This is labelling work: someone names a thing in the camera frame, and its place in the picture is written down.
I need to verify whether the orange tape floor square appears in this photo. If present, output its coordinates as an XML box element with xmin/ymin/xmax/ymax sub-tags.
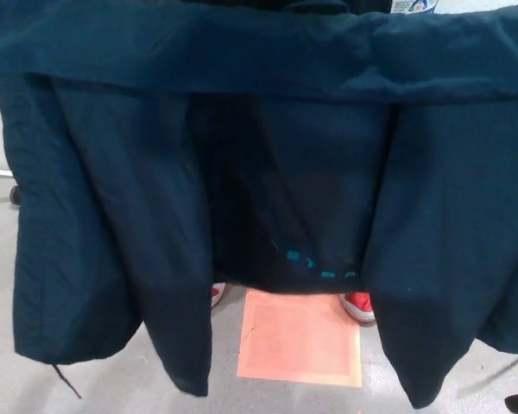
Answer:
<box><xmin>236</xmin><ymin>288</ymin><xmax>363</xmax><ymax>388</ymax></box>

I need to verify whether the person's black sweater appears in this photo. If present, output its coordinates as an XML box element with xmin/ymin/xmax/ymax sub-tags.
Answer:
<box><xmin>344</xmin><ymin>0</ymin><xmax>393</xmax><ymax>13</ymax></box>

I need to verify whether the person's red white right sneaker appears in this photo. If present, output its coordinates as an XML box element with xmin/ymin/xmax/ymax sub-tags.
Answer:
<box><xmin>210</xmin><ymin>282</ymin><xmax>227</xmax><ymax>308</ymax></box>

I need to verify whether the person's red white sneaker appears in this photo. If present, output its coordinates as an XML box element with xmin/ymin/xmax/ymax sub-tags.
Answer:
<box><xmin>210</xmin><ymin>282</ymin><xmax>227</xmax><ymax>308</ymax></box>
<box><xmin>338</xmin><ymin>291</ymin><xmax>376</xmax><ymax>324</ymax></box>

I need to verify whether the person's red white left sneaker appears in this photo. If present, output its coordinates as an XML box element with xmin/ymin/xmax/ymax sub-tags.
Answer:
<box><xmin>338</xmin><ymin>291</ymin><xmax>376</xmax><ymax>324</ymax></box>

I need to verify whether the dark teal coat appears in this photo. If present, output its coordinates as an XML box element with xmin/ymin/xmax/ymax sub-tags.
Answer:
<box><xmin>0</xmin><ymin>0</ymin><xmax>518</xmax><ymax>411</ymax></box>

